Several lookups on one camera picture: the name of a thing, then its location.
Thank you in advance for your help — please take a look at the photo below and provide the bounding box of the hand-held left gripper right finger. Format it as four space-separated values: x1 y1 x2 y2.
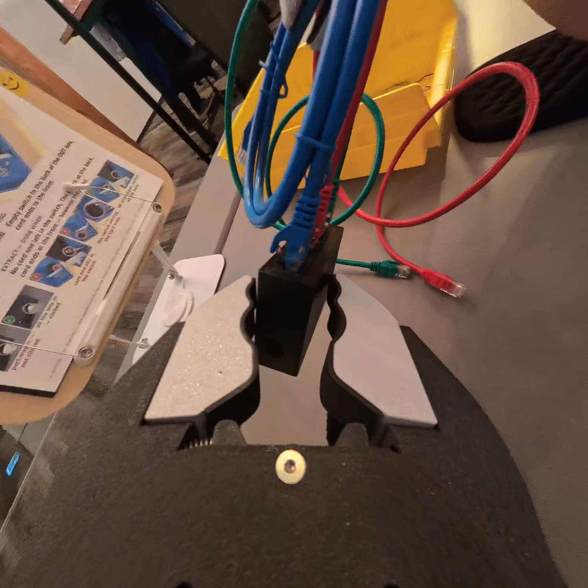
320 274 438 442

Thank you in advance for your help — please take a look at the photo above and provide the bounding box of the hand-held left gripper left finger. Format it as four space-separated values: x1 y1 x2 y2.
143 275 262 437

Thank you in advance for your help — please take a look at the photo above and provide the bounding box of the black network switch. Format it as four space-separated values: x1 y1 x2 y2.
256 225 344 376

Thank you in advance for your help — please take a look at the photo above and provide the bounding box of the green ethernet cable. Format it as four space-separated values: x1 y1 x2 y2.
224 0 413 279

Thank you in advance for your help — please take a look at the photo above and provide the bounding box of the red ethernet cable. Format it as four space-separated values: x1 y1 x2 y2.
312 0 540 299

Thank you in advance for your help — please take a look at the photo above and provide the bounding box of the yellow plastic bin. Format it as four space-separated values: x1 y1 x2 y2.
218 0 458 182

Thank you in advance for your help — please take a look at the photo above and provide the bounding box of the blue ethernet cable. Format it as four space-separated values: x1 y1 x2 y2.
243 0 382 272

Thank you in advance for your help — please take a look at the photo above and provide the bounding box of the person's right forearm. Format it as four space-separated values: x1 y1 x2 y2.
524 0 588 35

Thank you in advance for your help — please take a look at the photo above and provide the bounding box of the white sign stand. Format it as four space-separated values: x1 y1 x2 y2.
71 202 226 382

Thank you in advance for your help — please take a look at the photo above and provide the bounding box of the wooden board with instruction sheet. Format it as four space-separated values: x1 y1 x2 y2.
0 64 176 425

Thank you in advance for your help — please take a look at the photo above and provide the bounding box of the black-framed wooden table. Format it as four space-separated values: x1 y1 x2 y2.
43 0 230 164

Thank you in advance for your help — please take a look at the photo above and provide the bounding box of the black mesh cushion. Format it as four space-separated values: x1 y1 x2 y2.
455 30 588 143

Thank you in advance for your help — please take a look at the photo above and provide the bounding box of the brown wooden rail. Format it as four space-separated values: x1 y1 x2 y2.
0 28 173 177

